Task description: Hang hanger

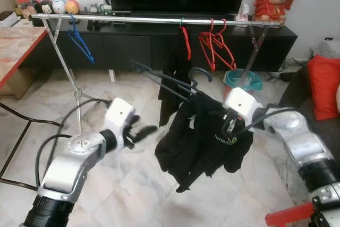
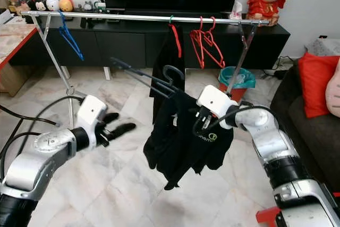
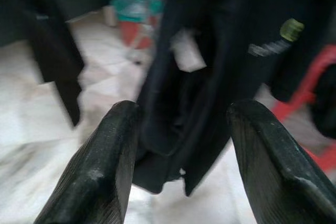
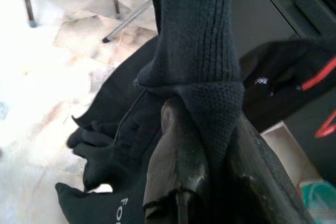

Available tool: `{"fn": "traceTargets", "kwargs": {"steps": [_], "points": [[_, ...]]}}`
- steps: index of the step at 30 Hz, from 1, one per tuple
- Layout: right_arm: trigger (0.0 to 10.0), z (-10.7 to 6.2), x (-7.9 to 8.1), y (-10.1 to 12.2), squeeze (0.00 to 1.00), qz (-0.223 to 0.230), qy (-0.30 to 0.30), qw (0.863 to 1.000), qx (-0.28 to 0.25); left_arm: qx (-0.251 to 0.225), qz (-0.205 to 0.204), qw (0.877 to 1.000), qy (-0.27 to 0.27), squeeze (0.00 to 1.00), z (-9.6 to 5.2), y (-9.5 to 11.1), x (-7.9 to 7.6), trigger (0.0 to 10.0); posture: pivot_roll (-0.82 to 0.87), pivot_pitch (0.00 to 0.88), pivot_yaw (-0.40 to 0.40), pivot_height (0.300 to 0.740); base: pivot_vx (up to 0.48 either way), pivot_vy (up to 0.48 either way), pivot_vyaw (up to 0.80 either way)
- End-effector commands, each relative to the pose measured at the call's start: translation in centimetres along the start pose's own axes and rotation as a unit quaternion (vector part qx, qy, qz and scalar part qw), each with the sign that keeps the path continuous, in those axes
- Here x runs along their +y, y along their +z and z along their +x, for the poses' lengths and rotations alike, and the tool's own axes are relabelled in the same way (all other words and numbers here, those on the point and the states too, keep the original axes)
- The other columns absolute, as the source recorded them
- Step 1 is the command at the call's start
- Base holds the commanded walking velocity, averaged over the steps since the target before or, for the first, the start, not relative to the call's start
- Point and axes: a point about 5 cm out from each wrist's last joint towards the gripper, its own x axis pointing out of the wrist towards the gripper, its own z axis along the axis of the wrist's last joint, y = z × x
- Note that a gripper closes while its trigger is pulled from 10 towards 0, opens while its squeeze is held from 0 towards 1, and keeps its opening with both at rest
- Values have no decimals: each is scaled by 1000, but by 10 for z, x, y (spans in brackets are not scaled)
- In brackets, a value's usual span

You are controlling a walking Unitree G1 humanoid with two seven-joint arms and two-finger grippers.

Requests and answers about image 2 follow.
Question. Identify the silver metal clothes rack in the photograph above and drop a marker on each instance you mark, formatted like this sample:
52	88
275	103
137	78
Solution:
127	16

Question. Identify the black television cabinet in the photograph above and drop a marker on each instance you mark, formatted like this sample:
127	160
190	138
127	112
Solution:
122	43

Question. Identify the black shirt red collar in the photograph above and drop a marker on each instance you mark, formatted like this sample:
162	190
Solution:
164	51

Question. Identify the orange waste bin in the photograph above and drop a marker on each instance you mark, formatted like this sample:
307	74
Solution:
236	93

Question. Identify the white blue plush ball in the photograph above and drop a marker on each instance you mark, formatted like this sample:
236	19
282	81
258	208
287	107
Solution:
52	3

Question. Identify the black shirt green print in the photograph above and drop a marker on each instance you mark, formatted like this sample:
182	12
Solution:
186	142

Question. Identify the red plastic stool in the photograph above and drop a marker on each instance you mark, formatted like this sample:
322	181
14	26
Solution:
268	216

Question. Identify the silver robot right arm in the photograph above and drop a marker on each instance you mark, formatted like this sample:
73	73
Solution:
281	152

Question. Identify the red-edged marble folding table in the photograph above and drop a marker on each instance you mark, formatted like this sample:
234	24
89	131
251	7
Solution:
13	38

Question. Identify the white pink tissue pack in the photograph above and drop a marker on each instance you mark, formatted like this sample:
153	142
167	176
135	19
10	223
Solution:
236	11

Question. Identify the blue plastic hanger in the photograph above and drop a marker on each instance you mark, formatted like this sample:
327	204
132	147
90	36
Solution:
81	56

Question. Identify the red square cushion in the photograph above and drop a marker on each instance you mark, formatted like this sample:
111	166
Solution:
316	83

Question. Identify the pink cat face cushion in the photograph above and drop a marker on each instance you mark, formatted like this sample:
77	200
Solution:
336	89

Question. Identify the dark grey fabric sofa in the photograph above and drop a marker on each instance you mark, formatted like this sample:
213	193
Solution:
297	142

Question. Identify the white speckled box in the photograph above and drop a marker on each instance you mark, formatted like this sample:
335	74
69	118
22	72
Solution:
324	47

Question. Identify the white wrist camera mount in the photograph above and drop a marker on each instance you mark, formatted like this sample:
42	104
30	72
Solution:
93	118
215	103

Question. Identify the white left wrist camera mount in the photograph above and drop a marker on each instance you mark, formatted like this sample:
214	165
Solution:
93	118

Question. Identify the green hanger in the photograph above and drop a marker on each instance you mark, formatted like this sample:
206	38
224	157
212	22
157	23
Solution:
172	20

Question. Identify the red plastic hanger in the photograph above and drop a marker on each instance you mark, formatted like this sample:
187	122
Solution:
220	57
195	43

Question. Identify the black mouse plush ball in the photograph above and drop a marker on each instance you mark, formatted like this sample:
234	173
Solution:
40	3

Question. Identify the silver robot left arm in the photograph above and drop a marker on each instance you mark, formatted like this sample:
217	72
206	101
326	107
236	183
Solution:
42	163

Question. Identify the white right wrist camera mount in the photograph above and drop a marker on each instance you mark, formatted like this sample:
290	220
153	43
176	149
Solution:
215	103

